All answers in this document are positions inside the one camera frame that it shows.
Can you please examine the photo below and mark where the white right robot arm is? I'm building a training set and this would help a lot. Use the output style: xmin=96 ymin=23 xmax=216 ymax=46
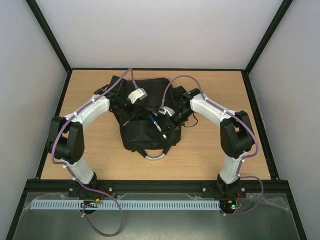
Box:
xmin=159 ymin=88 xmax=259 ymax=196

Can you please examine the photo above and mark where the grey slotted cable duct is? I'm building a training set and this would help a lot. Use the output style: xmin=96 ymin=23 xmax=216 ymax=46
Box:
xmin=30 ymin=199 xmax=220 ymax=211

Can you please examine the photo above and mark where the black backpack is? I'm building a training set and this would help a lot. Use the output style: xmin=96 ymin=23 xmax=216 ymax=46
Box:
xmin=94 ymin=75 xmax=186 ymax=161

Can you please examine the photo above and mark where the black aluminium frame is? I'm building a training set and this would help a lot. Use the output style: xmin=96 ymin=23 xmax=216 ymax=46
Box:
xmin=6 ymin=0 xmax=307 ymax=240

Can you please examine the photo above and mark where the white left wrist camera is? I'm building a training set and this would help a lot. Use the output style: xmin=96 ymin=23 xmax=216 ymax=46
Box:
xmin=128 ymin=88 xmax=148 ymax=104

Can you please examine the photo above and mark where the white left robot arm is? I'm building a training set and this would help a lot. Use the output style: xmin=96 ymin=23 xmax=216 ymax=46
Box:
xmin=46 ymin=83 xmax=148 ymax=185

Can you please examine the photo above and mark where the blue marker pen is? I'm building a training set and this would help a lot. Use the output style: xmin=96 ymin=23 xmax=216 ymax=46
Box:
xmin=149 ymin=114 xmax=162 ymax=133

